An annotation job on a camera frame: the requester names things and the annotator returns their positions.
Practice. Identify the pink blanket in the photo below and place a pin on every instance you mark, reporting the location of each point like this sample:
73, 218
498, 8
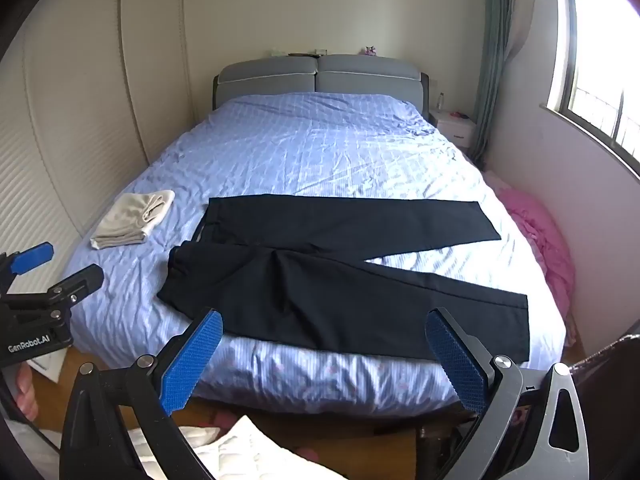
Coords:
540, 240

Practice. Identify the grey padded headboard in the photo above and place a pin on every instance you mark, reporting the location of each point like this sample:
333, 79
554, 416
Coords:
320, 77

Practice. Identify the dark wooden furniture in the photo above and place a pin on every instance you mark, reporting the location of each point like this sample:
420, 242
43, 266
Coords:
432, 452

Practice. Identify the white quilted cloth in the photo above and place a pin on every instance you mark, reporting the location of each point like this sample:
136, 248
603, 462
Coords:
250, 452

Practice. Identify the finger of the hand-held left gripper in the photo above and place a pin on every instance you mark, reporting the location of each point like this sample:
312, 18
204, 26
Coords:
30, 257
80, 280

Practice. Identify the dark brown object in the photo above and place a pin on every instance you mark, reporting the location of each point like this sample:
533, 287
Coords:
612, 385

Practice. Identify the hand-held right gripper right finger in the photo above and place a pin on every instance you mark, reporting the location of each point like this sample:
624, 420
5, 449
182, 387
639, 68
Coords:
457, 365

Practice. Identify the person's left hand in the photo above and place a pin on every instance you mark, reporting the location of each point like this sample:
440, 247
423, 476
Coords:
26, 392

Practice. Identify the grey-green curtain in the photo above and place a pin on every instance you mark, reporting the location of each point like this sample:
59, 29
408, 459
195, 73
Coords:
492, 60

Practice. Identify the small pink toy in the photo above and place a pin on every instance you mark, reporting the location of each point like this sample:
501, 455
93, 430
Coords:
370, 50

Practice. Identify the clear bottle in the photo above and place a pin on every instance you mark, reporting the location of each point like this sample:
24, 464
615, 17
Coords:
440, 101

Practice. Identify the black pants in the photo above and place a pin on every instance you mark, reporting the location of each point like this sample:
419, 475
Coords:
300, 285

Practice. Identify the cream louvered wardrobe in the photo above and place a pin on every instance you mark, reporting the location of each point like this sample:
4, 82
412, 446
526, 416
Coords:
75, 110

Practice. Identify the bed with blue striped sheet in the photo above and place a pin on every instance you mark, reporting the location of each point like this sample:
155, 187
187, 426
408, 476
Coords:
325, 160

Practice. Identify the beige folded cloth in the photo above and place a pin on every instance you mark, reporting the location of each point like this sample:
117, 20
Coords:
130, 220

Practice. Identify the white nightstand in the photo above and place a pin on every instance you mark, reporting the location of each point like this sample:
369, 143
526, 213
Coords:
455, 127

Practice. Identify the window with dark frame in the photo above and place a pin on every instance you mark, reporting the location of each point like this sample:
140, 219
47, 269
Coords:
600, 60

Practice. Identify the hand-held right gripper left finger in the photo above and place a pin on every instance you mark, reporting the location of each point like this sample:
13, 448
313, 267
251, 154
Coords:
192, 360

